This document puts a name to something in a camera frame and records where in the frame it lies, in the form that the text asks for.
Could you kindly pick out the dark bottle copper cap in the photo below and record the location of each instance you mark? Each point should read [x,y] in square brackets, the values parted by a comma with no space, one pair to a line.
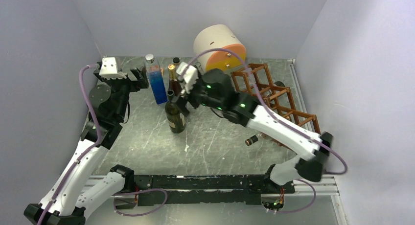
[251,140]

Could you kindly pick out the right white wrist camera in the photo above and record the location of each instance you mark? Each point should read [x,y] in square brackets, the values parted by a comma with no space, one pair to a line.
[187,76]

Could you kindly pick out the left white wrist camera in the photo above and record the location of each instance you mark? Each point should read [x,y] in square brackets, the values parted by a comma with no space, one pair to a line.
[111,69]

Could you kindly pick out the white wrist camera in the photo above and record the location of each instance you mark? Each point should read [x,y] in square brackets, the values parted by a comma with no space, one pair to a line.
[111,69]
[187,76]

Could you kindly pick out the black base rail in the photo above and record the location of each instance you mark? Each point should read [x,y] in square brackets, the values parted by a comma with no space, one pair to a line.
[173,189]

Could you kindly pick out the gold foil top bottle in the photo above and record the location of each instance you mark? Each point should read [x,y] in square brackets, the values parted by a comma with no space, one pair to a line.
[174,83]

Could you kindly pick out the blue square glass bottle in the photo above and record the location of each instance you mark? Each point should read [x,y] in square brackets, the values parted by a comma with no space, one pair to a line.
[154,74]

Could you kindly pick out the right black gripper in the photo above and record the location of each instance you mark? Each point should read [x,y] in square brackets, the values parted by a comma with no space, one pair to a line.
[180,101]

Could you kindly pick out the dark green wine bottle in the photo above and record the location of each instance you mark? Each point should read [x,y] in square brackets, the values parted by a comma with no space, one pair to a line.
[176,119]

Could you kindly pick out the brown wooden wine rack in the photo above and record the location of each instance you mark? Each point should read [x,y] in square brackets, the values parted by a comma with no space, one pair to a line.
[277,96]

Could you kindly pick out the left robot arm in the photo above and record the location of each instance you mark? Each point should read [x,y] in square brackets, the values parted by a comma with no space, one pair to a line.
[108,102]

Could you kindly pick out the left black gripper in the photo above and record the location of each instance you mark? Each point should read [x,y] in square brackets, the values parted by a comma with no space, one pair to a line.
[136,85]

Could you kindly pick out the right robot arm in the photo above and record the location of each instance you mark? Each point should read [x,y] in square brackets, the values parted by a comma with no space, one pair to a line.
[214,89]

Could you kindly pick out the clear glass bottle black cap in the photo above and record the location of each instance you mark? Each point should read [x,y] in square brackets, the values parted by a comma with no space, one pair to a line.
[176,61]

